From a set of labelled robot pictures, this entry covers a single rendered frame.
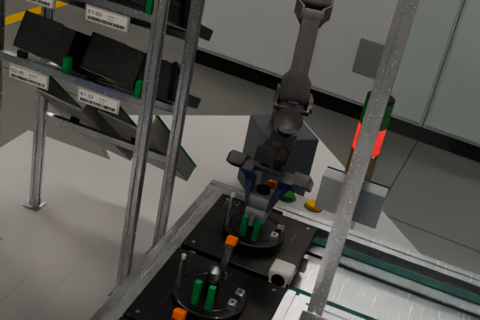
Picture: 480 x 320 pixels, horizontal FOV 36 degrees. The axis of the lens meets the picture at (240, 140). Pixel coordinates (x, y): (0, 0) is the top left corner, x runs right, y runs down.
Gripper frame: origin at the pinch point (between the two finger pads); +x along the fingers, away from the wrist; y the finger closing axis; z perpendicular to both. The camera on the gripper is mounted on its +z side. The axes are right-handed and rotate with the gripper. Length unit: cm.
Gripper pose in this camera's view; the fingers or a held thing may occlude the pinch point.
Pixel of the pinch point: (261, 193)
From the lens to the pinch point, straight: 156.5
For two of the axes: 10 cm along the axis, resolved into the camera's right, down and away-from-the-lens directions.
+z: -1.7, -2.1, -9.6
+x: -3.5, 9.3, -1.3
